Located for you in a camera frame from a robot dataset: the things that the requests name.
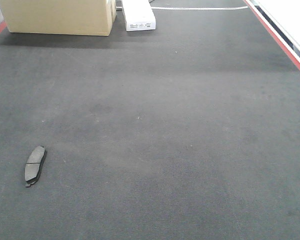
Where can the black conveyor belt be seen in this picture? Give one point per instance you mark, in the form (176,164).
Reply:
(187,132)

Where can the large brown cardboard box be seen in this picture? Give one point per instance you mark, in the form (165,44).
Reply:
(60,17)

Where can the grey brake pad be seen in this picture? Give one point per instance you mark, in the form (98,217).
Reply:
(33,166)

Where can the white flat cardboard box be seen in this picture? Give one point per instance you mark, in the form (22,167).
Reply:
(138,15)

